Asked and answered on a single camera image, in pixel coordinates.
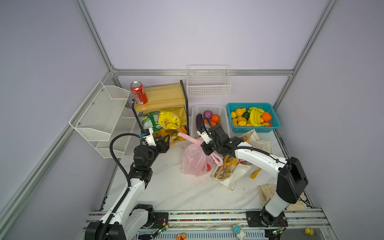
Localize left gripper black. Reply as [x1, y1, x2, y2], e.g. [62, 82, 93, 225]
[145, 133, 169, 169]

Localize pink plastic grocery bag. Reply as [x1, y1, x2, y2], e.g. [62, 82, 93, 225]
[178, 133, 223, 177]

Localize white canvas tote bag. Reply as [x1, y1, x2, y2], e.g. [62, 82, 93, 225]
[211, 130, 272, 190]

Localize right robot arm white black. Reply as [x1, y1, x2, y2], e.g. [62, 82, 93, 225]
[196, 114, 309, 227]

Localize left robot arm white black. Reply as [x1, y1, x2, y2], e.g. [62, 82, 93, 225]
[85, 129, 171, 240]

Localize orange carrot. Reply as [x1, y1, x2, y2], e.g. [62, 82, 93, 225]
[204, 120, 216, 126]

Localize small orange vegetable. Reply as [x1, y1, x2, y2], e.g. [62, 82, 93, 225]
[211, 115, 221, 124]

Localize purple onion top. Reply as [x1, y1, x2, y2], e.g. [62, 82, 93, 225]
[204, 110, 214, 120]

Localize dark eggplant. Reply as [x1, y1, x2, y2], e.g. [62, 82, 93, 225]
[196, 114, 204, 130]

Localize white plastic vegetable basket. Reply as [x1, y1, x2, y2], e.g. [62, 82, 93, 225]
[190, 105, 231, 139]

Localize green snack bag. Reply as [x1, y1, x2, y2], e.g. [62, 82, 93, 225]
[140, 112, 163, 133]

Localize orange snack bag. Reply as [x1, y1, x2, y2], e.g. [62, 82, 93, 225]
[153, 126, 187, 146]

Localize yellow pear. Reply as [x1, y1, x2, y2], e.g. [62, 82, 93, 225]
[235, 108, 247, 117]

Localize yellow chips bag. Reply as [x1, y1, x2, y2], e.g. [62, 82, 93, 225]
[158, 108, 185, 130]

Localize banana bunch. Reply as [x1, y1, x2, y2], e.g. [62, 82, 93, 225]
[248, 107, 265, 127]

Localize orange fruit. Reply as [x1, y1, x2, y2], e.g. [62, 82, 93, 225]
[261, 112, 273, 122]

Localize teal plastic fruit basket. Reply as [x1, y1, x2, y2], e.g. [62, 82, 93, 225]
[227, 103, 281, 133]

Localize red cola can left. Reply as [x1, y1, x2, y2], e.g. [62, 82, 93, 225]
[130, 81, 148, 105]

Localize wooden two-tier shelf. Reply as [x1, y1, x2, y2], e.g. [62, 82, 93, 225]
[131, 80, 190, 135]

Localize beige folded cloth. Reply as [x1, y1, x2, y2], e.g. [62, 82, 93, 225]
[258, 184, 307, 211]

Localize blue white toy figure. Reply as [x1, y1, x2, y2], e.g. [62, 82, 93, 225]
[233, 225, 247, 240]

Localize orange bear toy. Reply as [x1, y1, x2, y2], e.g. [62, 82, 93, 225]
[176, 233, 187, 240]

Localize yellow minion toy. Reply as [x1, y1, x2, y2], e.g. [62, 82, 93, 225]
[305, 228, 317, 236]

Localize white mesh wall rack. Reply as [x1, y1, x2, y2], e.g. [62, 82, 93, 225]
[69, 82, 136, 159]

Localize white wire wall basket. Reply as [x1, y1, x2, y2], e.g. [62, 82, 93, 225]
[187, 65, 232, 97]

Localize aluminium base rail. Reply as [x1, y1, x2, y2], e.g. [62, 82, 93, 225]
[132, 209, 337, 240]

